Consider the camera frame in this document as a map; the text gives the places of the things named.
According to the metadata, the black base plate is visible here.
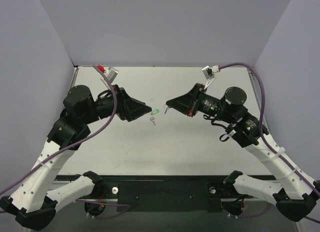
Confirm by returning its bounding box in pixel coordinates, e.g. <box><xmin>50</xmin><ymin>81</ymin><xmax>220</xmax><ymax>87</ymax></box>
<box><xmin>43</xmin><ymin>174</ymin><xmax>286</xmax><ymax>213</ymax></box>

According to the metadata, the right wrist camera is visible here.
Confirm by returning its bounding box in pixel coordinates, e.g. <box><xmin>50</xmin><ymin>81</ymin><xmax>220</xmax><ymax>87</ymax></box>
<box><xmin>201</xmin><ymin>65</ymin><xmax>221</xmax><ymax>89</ymax></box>

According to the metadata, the silver key on table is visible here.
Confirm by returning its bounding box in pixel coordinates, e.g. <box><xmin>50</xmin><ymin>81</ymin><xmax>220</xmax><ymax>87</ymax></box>
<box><xmin>150</xmin><ymin>117</ymin><xmax>156</xmax><ymax>125</ymax></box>

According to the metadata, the green key tag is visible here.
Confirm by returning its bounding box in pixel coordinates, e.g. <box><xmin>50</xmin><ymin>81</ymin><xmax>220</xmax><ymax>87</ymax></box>
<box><xmin>151</xmin><ymin>109</ymin><xmax>160</xmax><ymax>116</ymax></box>

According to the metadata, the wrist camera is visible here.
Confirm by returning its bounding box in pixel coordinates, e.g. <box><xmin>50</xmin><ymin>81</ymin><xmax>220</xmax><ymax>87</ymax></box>
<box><xmin>201</xmin><ymin>65</ymin><xmax>221</xmax><ymax>89</ymax></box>
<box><xmin>97</xmin><ymin>65</ymin><xmax>119</xmax><ymax>84</ymax></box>

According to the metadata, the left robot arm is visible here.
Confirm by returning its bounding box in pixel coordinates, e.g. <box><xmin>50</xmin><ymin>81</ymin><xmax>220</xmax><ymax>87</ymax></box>
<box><xmin>0</xmin><ymin>85</ymin><xmax>152</xmax><ymax>231</ymax></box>

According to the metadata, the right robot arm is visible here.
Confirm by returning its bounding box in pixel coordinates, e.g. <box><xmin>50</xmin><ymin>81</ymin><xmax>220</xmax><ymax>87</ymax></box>
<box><xmin>165</xmin><ymin>83</ymin><xmax>320</xmax><ymax>222</ymax></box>

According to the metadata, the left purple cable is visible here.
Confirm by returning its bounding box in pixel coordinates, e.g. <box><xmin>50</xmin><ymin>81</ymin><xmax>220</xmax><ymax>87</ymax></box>
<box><xmin>0</xmin><ymin>64</ymin><xmax>132</xmax><ymax>219</ymax></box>

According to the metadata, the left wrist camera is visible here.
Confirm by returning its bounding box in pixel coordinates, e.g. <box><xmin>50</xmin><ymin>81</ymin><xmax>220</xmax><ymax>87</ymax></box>
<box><xmin>97</xmin><ymin>65</ymin><xmax>119</xmax><ymax>84</ymax></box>

